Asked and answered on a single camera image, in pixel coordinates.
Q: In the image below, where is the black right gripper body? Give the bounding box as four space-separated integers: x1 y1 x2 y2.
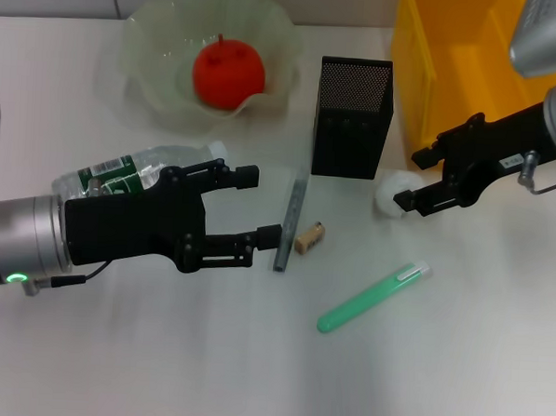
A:
433 98 556 210

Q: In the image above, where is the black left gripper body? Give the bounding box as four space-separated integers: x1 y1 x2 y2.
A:
61 159 212 276

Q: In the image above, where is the white paper ball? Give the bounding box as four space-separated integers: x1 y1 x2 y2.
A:
373 168 426 221

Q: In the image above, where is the clear water bottle green label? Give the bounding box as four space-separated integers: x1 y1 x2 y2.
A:
50 132 230 211

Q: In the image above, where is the red orange fruit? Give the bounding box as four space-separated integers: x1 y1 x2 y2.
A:
190 32 269 114

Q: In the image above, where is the mint green pen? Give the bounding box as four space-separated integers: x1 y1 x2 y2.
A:
316 255 434 341

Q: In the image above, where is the grey pen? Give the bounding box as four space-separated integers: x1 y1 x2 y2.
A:
272 165 312 275

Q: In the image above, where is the black mesh pen holder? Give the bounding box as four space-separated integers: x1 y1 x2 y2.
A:
309 54 398 182

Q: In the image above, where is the pale green glass fruit bowl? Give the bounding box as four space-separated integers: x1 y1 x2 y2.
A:
118 0 308 139

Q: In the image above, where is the yellow plastic storage bin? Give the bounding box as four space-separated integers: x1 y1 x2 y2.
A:
385 0 556 156

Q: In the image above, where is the grey cable with metal connector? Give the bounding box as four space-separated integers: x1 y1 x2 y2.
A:
519 149 556 196

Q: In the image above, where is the black cable with metal connector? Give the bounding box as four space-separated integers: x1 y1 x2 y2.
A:
20 255 113 302

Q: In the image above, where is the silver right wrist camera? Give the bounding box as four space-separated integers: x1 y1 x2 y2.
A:
507 0 556 81

